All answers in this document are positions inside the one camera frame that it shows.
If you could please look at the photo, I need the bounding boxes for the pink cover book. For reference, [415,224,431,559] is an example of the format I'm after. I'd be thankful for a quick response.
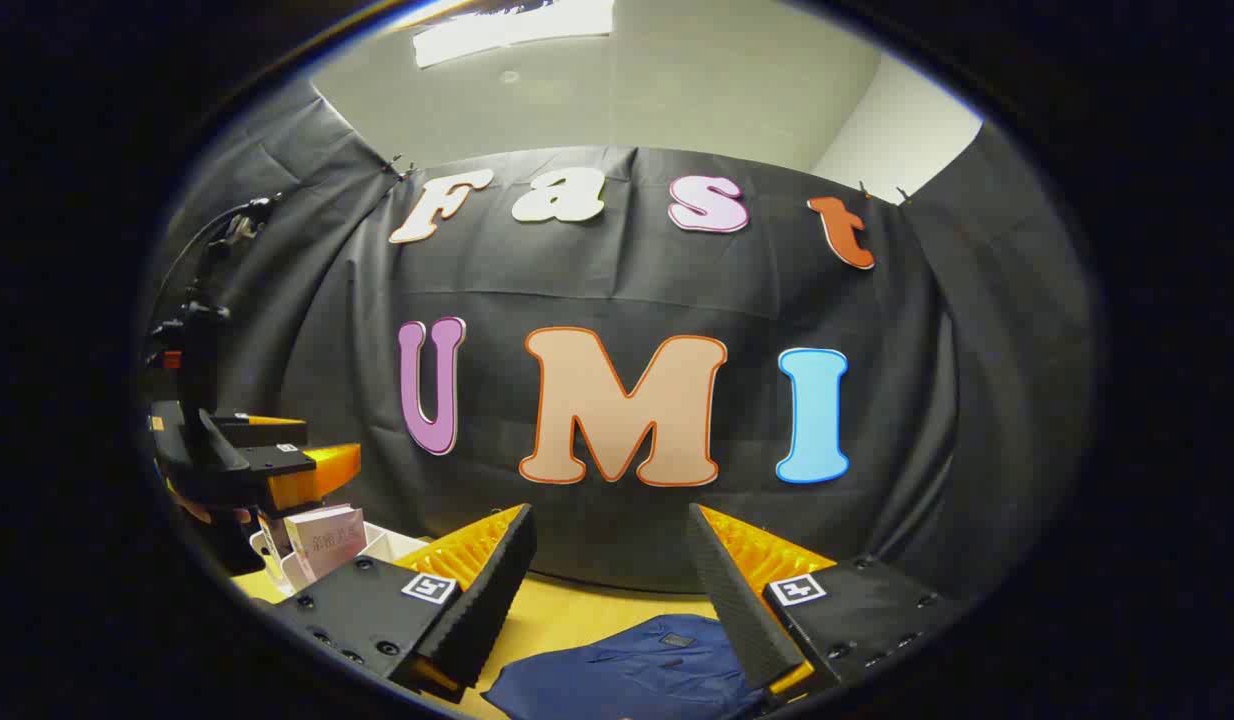
[284,505,368,586]

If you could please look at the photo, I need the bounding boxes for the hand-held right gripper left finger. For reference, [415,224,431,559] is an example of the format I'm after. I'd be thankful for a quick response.
[262,503,538,706]

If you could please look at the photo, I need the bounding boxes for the ceiling light panel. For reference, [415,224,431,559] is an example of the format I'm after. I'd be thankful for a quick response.
[412,0,616,69]

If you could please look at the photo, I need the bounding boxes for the black backdrop cloth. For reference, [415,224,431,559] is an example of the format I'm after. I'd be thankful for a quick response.
[142,80,1098,641]

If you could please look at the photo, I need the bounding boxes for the blue schoolbag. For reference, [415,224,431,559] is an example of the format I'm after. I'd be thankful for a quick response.
[480,613,768,720]

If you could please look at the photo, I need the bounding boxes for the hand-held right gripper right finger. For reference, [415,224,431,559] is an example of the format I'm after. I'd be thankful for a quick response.
[687,503,968,701]

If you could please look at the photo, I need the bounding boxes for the white plastic bookshelf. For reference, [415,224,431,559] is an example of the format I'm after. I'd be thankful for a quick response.
[249,515,430,598]

